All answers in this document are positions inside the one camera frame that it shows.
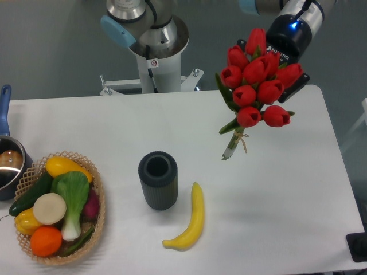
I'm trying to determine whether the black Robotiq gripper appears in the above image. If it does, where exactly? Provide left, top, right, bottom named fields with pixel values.
left=237, top=14, right=312, bottom=103

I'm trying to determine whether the red tulip bouquet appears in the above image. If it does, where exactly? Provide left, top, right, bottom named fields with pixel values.
left=216, top=28, right=304, bottom=160

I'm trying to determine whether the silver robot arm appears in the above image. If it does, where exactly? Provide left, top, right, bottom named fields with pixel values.
left=100, top=1, right=335, bottom=96

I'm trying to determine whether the dark grey ribbed vase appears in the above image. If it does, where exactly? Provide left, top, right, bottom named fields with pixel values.
left=138, top=151, right=178, bottom=211

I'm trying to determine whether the yellow banana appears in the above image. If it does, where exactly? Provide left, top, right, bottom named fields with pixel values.
left=162, top=182, right=205, bottom=250

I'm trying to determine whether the black device at edge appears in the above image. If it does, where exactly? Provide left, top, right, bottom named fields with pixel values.
left=346, top=232, right=367, bottom=262

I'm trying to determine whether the purple red onion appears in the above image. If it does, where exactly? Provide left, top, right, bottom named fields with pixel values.
left=82, top=188, right=100, bottom=219

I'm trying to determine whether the green bok choy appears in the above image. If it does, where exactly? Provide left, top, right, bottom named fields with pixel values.
left=51, top=171, right=89, bottom=241

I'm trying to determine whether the yellow squash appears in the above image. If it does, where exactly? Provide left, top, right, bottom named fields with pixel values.
left=45, top=156, right=93, bottom=183

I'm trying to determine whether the green bean pod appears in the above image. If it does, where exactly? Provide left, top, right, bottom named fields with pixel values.
left=61, top=227, right=95, bottom=257

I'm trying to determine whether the woven wicker basket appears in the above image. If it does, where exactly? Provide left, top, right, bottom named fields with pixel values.
left=15, top=151, right=106, bottom=265

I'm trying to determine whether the white round radish slice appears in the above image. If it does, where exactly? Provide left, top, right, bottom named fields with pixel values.
left=33, top=193, right=67, bottom=225

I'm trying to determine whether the dark green cucumber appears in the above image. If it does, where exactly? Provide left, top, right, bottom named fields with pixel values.
left=9, top=171, right=53, bottom=217

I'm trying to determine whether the orange fruit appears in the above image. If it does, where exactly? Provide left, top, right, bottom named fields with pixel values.
left=30, top=226, right=63, bottom=257

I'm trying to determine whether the yellow bell pepper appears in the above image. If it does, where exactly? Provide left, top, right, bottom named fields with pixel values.
left=14, top=207, right=43, bottom=235

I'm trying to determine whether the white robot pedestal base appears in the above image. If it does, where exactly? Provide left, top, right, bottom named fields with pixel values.
left=100, top=53, right=204, bottom=96

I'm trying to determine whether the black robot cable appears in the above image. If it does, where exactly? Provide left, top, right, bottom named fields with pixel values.
left=145, top=45, right=159, bottom=94

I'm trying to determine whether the blue handled saucepan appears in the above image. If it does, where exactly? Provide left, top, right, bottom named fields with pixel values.
left=1, top=85, right=33, bottom=201

